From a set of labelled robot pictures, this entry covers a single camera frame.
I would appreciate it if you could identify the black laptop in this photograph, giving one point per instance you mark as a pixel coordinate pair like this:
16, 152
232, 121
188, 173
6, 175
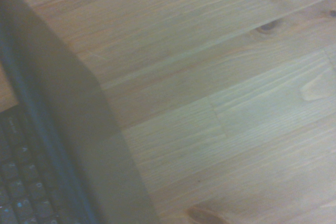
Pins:
65, 108

